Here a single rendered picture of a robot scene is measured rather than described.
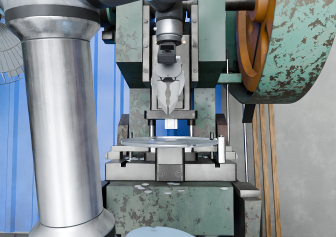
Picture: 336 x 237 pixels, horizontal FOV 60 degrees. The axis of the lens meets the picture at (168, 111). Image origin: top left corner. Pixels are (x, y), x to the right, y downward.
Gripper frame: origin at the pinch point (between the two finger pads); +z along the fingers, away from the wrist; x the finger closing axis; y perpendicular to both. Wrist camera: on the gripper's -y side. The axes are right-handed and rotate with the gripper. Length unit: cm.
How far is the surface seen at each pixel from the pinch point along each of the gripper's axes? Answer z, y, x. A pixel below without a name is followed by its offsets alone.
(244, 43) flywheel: -37, 65, -34
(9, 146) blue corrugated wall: 19, 143, 131
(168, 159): 15.2, 18.7, 0.7
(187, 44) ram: -26.0, 28.1, -5.5
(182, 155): 13.8, 18.9, -3.9
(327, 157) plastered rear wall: 26, 154, -115
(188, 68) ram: -17.2, 28.2, -5.9
